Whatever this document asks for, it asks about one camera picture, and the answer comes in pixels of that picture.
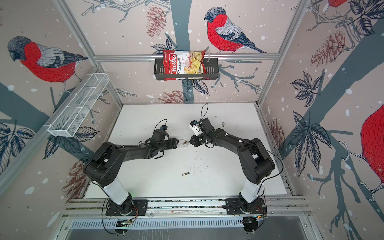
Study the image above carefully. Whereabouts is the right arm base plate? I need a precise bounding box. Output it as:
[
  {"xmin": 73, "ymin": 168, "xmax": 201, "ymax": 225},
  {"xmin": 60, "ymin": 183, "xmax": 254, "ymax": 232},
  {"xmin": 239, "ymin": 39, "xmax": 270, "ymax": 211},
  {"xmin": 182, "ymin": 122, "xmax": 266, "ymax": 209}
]
[{"xmin": 222, "ymin": 196, "xmax": 267, "ymax": 216}]

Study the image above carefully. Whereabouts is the white remote control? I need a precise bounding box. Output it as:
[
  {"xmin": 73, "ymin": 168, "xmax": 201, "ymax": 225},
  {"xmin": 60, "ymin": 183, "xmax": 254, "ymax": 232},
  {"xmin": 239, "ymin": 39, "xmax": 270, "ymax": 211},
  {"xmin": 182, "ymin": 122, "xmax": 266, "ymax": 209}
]
[{"xmin": 177, "ymin": 139, "xmax": 190, "ymax": 148}]

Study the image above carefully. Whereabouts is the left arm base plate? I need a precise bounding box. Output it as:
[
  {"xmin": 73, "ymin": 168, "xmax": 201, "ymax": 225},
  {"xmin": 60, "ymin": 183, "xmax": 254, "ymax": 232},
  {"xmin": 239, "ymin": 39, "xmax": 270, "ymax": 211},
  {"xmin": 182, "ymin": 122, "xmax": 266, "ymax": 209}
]
[{"xmin": 106, "ymin": 200, "xmax": 149, "ymax": 217}]

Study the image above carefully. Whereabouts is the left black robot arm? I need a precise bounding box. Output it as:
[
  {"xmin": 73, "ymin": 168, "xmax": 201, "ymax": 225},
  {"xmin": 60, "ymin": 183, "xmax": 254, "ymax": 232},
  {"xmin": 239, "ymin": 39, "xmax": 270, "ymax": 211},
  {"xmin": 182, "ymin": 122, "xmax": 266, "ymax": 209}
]
[{"xmin": 83, "ymin": 129, "xmax": 179, "ymax": 212}]

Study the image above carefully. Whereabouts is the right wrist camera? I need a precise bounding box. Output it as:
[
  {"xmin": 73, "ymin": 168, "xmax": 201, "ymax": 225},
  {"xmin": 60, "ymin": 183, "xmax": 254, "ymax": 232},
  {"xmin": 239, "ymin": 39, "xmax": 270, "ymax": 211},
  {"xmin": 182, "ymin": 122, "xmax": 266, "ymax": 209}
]
[{"xmin": 190, "ymin": 120, "xmax": 202, "ymax": 136}]

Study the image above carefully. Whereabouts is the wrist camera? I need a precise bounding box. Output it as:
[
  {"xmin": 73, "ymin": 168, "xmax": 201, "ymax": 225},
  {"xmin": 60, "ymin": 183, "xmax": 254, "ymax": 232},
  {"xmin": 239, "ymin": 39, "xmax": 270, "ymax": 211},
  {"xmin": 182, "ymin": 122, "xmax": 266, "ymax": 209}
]
[
  {"xmin": 190, "ymin": 120, "xmax": 202, "ymax": 136},
  {"xmin": 160, "ymin": 125, "xmax": 168, "ymax": 131}
]

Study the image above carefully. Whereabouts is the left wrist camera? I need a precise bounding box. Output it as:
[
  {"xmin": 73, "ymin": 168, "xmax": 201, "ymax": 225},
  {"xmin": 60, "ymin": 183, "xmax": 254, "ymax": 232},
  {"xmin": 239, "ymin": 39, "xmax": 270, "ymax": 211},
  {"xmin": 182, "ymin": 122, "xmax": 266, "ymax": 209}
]
[{"xmin": 160, "ymin": 125, "xmax": 168, "ymax": 131}]

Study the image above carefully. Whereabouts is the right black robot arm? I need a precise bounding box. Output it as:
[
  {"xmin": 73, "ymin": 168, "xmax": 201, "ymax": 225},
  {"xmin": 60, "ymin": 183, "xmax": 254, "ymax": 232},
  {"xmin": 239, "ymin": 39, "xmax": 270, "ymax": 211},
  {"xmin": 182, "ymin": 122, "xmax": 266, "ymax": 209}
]
[{"xmin": 190, "ymin": 118, "xmax": 276, "ymax": 213}]

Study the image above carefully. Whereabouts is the white wire mesh shelf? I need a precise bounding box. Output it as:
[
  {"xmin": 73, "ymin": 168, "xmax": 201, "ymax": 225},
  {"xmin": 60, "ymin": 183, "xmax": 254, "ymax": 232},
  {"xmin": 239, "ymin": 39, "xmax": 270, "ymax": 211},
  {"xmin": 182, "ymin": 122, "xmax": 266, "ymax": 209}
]
[{"xmin": 48, "ymin": 73, "xmax": 110, "ymax": 137}]

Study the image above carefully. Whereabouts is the black wall basket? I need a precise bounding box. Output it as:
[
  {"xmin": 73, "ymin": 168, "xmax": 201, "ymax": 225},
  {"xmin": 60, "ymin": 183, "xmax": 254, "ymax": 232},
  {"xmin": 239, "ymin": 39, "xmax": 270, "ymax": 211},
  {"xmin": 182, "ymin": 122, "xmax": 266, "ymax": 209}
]
[{"xmin": 154, "ymin": 58, "xmax": 219, "ymax": 81}]

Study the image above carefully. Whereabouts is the red cassava chips bag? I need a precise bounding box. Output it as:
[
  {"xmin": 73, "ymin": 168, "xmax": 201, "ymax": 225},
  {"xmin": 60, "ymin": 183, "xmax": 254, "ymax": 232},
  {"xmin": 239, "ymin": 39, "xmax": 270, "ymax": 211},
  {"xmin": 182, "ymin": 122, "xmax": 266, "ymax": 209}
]
[{"xmin": 163, "ymin": 50, "xmax": 207, "ymax": 75}]

